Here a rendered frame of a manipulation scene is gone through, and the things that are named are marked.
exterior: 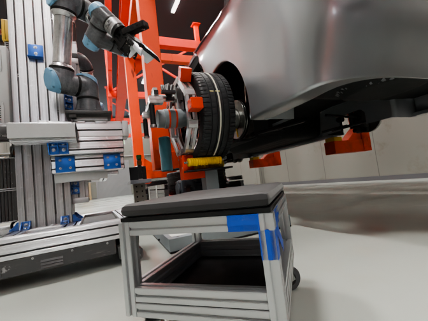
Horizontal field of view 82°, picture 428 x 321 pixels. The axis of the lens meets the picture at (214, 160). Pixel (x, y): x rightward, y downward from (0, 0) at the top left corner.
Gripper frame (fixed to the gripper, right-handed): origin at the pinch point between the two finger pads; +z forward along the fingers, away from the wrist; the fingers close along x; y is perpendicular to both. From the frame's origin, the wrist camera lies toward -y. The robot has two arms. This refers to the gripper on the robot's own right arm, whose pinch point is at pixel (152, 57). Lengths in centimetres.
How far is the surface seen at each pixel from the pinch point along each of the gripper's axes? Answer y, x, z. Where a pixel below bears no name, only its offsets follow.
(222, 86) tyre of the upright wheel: -4, -64, 15
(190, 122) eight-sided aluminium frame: 24, -46, 18
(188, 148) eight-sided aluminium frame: 40, -53, 27
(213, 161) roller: 37, -61, 45
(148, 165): 192, -247, -45
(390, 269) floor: -7, 10, 120
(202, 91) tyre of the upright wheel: 5, -53, 9
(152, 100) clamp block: 30, -42, -8
